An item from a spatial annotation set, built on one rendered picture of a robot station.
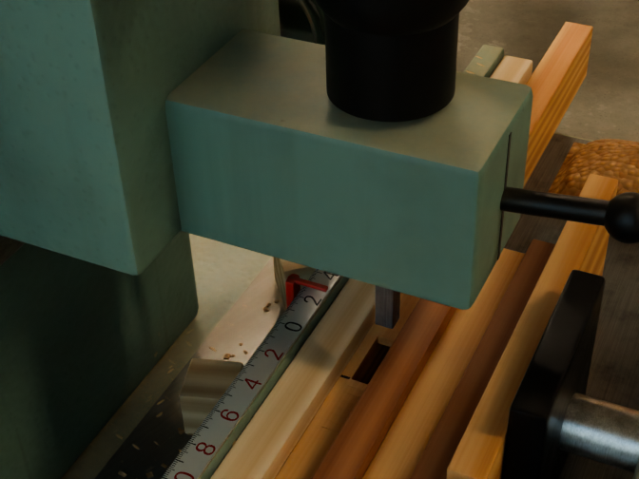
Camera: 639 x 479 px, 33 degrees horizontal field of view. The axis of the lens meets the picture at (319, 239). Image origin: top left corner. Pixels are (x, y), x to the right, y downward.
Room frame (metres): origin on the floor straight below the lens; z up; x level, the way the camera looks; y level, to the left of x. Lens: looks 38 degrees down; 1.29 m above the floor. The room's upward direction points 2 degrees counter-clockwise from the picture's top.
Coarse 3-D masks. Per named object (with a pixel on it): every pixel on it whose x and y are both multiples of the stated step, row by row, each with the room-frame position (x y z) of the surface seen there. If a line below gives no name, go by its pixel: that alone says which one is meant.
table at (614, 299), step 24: (552, 144) 0.59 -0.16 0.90; (552, 168) 0.57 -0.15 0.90; (528, 216) 0.52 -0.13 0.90; (528, 240) 0.49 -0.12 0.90; (552, 240) 0.49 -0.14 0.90; (624, 264) 0.47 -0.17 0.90; (624, 288) 0.45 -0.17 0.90; (600, 312) 0.43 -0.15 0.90; (624, 312) 0.43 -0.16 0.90; (600, 336) 0.41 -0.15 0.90; (624, 336) 0.41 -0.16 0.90; (600, 360) 0.39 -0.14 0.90; (624, 360) 0.39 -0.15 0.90; (600, 384) 0.37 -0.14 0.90; (624, 384) 0.37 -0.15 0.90; (576, 456) 0.33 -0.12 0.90
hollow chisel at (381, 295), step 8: (376, 288) 0.37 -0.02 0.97; (384, 288) 0.37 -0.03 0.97; (376, 296) 0.37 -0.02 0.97; (384, 296) 0.37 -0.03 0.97; (392, 296) 0.37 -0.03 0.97; (376, 304) 0.37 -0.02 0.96; (384, 304) 0.37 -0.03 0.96; (392, 304) 0.37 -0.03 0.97; (376, 312) 0.37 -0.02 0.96; (384, 312) 0.37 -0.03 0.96; (392, 312) 0.37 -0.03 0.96; (376, 320) 0.37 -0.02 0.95; (384, 320) 0.37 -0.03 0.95; (392, 320) 0.37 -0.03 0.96; (392, 328) 0.37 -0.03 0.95
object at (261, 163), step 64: (256, 64) 0.41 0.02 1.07; (320, 64) 0.40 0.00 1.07; (192, 128) 0.37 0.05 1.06; (256, 128) 0.36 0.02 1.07; (320, 128) 0.35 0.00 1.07; (384, 128) 0.35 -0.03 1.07; (448, 128) 0.35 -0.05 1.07; (512, 128) 0.35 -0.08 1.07; (192, 192) 0.38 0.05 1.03; (256, 192) 0.36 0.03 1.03; (320, 192) 0.35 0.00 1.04; (384, 192) 0.34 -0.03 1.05; (448, 192) 0.32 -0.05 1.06; (320, 256) 0.35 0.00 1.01; (384, 256) 0.34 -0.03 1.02; (448, 256) 0.32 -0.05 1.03
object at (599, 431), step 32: (576, 288) 0.34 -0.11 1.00; (576, 320) 0.32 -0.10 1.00; (544, 352) 0.30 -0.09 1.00; (576, 352) 0.30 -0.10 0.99; (544, 384) 0.28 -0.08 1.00; (576, 384) 0.32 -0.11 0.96; (512, 416) 0.27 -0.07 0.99; (544, 416) 0.27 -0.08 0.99; (576, 416) 0.30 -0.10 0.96; (608, 416) 0.30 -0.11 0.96; (512, 448) 0.27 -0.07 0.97; (544, 448) 0.27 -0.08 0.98; (576, 448) 0.29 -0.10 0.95; (608, 448) 0.29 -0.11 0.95
